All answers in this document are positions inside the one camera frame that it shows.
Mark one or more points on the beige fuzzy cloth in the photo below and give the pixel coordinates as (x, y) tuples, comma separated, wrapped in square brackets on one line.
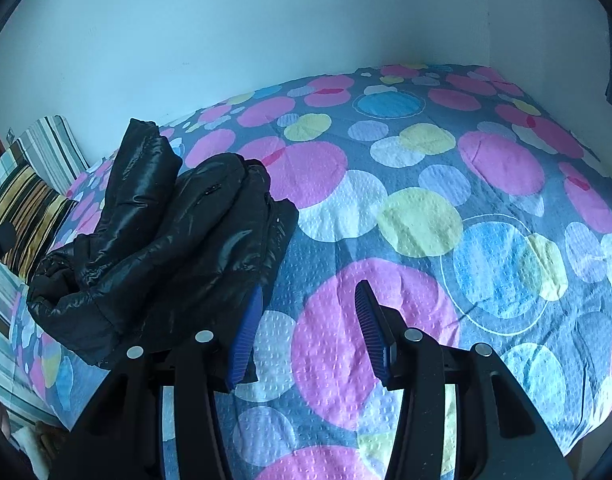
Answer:
[(38, 440)]

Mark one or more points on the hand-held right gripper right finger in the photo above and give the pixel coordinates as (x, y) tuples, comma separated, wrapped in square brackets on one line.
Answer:
[(373, 330)]

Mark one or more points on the striped bed sheet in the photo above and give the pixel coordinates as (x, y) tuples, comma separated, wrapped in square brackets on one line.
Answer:
[(1, 310)]

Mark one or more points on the green white striped pillow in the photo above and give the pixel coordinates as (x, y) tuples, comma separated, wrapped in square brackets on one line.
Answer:
[(56, 145)]

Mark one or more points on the black puffer jacket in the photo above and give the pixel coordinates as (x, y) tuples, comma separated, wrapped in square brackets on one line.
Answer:
[(186, 240)]

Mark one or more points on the yellow black striped pillow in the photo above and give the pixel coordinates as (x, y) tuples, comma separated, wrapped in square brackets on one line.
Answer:
[(31, 205)]

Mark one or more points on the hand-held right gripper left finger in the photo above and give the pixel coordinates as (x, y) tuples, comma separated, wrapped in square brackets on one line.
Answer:
[(243, 340)]

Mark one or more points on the dotted colourful bedspread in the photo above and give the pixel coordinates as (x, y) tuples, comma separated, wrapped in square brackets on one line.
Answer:
[(486, 170)]

